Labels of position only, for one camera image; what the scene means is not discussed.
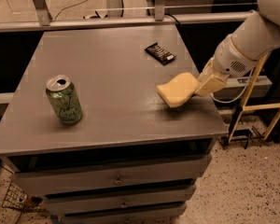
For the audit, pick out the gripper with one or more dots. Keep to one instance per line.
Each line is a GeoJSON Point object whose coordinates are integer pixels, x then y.
{"type": "Point", "coordinates": [230, 59]}

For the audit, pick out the yellow sponge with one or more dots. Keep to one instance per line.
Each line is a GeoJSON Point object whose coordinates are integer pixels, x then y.
{"type": "Point", "coordinates": [178, 90]}

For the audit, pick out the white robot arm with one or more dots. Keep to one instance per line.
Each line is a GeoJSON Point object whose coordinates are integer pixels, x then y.
{"type": "Point", "coordinates": [240, 51]}

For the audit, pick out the black rxbar chocolate wrapper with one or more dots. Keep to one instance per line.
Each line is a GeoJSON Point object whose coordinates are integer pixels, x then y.
{"type": "Point", "coordinates": [161, 55]}

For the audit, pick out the yellow folding stand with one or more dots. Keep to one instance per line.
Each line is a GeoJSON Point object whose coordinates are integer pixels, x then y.
{"type": "Point", "coordinates": [243, 107]}

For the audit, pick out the grey drawer cabinet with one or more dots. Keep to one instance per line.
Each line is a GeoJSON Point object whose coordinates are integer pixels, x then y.
{"type": "Point", "coordinates": [126, 129]}

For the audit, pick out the top drawer knob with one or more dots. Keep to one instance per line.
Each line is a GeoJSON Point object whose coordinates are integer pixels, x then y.
{"type": "Point", "coordinates": [118, 181]}

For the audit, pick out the drawer knob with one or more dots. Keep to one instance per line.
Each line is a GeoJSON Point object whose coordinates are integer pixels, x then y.
{"type": "Point", "coordinates": [118, 181]}
{"type": "Point", "coordinates": [124, 205]}

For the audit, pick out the green soda can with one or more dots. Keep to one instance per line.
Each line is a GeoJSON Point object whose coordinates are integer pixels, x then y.
{"type": "Point", "coordinates": [63, 99]}

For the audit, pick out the middle drawer knob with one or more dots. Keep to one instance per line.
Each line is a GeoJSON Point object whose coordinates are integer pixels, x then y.
{"type": "Point", "coordinates": [124, 205]}

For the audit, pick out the metal railing frame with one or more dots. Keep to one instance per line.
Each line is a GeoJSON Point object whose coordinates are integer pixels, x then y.
{"type": "Point", "coordinates": [22, 22]}

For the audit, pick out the wire basket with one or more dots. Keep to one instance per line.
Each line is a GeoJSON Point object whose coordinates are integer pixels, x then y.
{"type": "Point", "coordinates": [18, 200]}

